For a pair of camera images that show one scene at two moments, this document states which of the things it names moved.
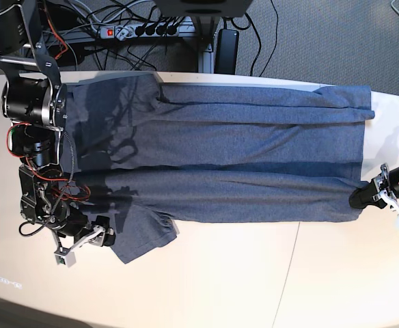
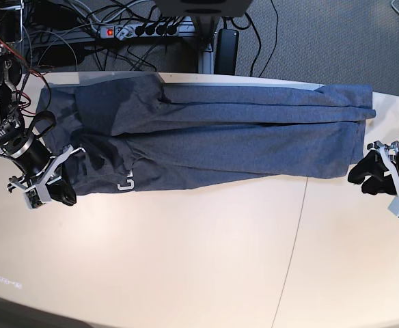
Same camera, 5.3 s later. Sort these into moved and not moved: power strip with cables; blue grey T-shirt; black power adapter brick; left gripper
Moved: left gripper; blue grey T-shirt
Not moved: power strip with cables; black power adapter brick
